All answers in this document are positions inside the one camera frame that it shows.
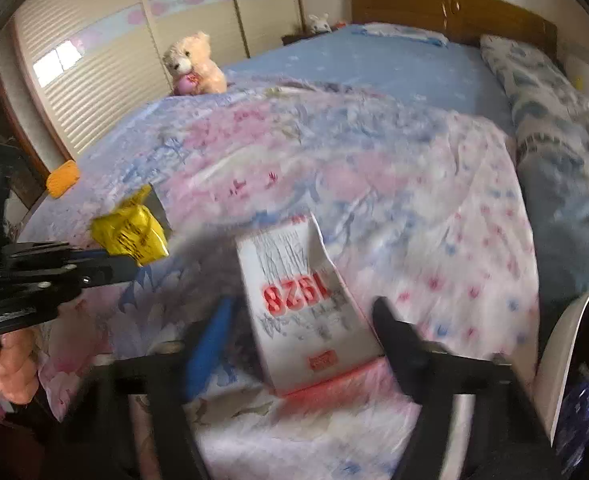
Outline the orange foam fruit net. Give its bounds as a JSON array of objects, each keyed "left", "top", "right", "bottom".
[{"left": 46, "top": 160, "right": 81, "bottom": 198}]

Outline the light blue bedsheet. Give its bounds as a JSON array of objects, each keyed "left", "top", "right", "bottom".
[{"left": 222, "top": 24, "right": 518, "bottom": 136}]

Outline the yellow snack wrapper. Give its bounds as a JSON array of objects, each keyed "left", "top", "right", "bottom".
[{"left": 90, "top": 185, "right": 171, "bottom": 267}]

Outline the floral blanket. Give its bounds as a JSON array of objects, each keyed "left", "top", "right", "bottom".
[{"left": 17, "top": 82, "right": 543, "bottom": 480}]

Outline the wooden headboard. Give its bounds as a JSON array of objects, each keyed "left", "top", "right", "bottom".
[{"left": 349, "top": 0, "right": 559, "bottom": 61}]

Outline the person's left hand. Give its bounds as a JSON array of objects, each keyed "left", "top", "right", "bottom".
[{"left": 0, "top": 330, "right": 40, "bottom": 406}]

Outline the leaf print folded quilt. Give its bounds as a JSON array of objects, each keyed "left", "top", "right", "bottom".
[{"left": 479, "top": 34, "right": 589, "bottom": 311}]

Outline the blue and white pillow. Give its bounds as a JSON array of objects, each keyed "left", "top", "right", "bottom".
[{"left": 352, "top": 22, "right": 450, "bottom": 46}]

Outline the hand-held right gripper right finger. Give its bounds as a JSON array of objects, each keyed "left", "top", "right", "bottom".
[{"left": 372, "top": 296, "right": 563, "bottom": 480}]

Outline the white trash bin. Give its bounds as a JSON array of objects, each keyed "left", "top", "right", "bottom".
[{"left": 532, "top": 279, "right": 589, "bottom": 466}]

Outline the blue plastic wrapper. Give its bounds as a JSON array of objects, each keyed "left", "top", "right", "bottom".
[{"left": 557, "top": 370, "right": 589, "bottom": 461}]

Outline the cream sliding door wardrobe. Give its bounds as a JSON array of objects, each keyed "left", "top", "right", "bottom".
[{"left": 0, "top": 0, "right": 300, "bottom": 201}]

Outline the beige teddy bear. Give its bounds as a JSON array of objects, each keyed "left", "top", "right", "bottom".
[{"left": 163, "top": 31, "right": 228, "bottom": 97}]

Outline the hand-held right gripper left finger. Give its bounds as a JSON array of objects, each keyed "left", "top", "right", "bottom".
[{"left": 87, "top": 296, "right": 239, "bottom": 480}]

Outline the red and white paper box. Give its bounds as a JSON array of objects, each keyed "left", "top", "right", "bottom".
[{"left": 235, "top": 212, "right": 385, "bottom": 397}]

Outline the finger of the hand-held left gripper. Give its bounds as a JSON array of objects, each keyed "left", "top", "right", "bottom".
[
  {"left": 3, "top": 242, "right": 140, "bottom": 281},
  {"left": 0, "top": 275, "right": 92, "bottom": 338}
]

